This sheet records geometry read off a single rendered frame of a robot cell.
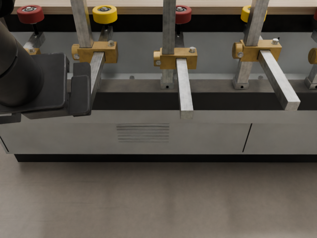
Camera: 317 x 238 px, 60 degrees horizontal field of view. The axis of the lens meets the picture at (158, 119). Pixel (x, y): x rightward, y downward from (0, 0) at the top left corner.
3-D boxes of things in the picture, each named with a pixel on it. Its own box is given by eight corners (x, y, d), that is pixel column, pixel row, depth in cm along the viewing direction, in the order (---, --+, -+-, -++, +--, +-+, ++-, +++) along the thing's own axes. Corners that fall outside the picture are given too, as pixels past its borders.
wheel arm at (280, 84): (296, 114, 67) (302, 99, 64) (282, 114, 67) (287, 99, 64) (251, 34, 99) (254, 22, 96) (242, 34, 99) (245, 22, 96)
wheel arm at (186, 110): (193, 122, 69) (194, 108, 66) (179, 122, 69) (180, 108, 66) (182, 41, 101) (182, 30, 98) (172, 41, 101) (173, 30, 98)
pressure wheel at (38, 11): (23, 45, 96) (12, 12, 88) (30, 35, 101) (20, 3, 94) (47, 45, 96) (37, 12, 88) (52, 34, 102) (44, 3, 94)
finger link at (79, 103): (54, 92, 40) (21, 57, 31) (103, 87, 40) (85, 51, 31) (53, 137, 38) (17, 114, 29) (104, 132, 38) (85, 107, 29)
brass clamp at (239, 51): (278, 63, 85) (283, 47, 82) (234, 63, 85) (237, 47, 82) (271, 53, 89) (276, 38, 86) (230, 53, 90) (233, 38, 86)
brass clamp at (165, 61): (196, 70, 87) (197, 56, 83) (153, 70, 87) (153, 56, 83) (194, 60, 91) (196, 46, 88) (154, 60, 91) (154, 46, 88)
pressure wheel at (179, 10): (163, 37, 100) (163, 4, 93) (183, 33, 102) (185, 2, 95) (171, 46, 95) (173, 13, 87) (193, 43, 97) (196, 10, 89)
